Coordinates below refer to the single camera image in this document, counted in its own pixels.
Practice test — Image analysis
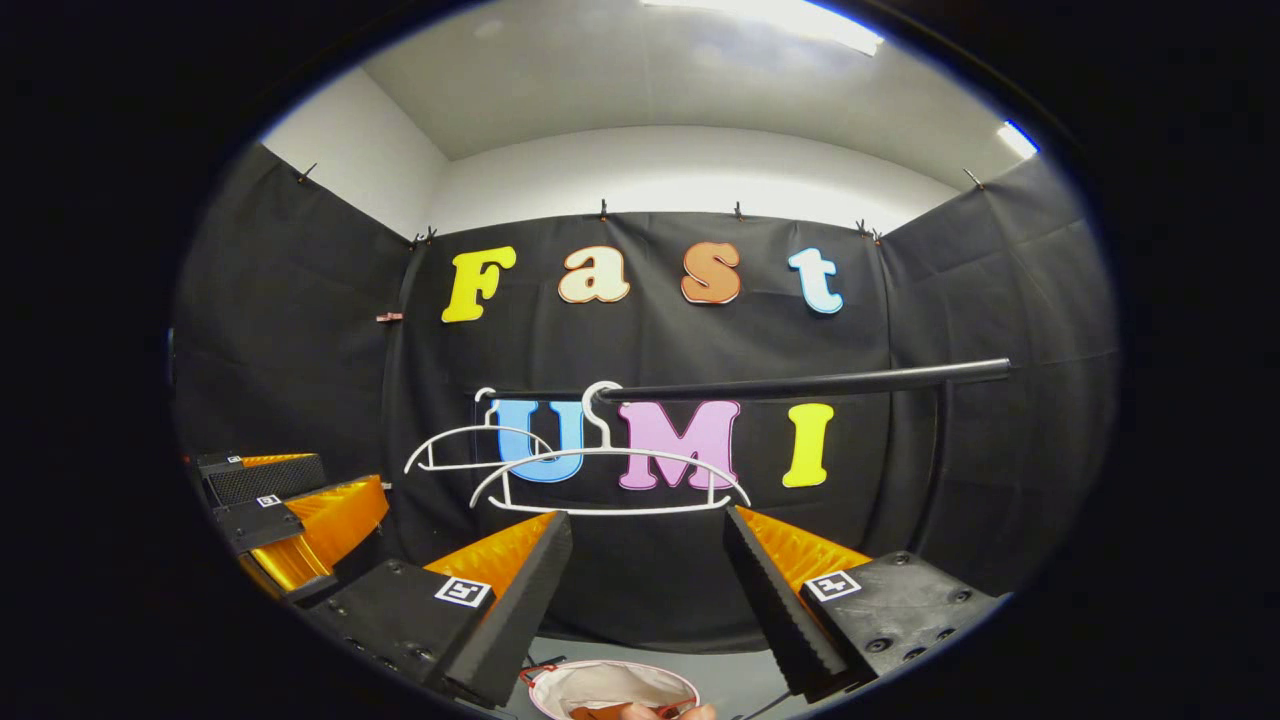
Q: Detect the small ceiling light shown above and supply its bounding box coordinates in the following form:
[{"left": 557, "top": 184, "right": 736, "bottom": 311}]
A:
[{"left": 996, "top": 119, "right": 1042, "bottom": 160}]

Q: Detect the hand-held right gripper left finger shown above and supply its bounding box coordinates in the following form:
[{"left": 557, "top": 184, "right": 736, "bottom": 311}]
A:
[{"left": 303, "top": 510, "right": 575, "bottom": 709}]

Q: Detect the white clothes hanger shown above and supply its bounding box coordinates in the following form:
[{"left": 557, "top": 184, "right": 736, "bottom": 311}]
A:
[
  {"left": 469, "top": 380, "right": 754, "bottom": 519},
  {"left": 403, "top": 387, "right": 557, "bottom": 477}
]

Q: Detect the pink white laundry hamper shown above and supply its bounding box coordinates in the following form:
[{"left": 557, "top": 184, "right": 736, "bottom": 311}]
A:
[{"left": 519, "top": 657, "right": 702, "bottom": 720}]

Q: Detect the black backdrop cloth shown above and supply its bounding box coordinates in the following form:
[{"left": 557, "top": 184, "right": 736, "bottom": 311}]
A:
[{"left": 170, "top": 140, "right": 1121, "bottom": 656}]

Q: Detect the row of black backdrop clips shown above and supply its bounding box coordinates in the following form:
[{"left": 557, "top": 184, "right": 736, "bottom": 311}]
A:
[{"left": 296, "top": 163, "right": 986, "bottom": 248}]

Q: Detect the black clothes rack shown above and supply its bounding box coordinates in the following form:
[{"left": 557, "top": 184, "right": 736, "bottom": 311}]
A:
[{"left": 490, "top": 357, "right": 1013, "bottom": 546}]

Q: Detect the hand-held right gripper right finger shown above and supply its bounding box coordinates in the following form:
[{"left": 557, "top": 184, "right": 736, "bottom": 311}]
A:
[{"left": 722, "top": 505, "right": 1003, "bottom": 700}]

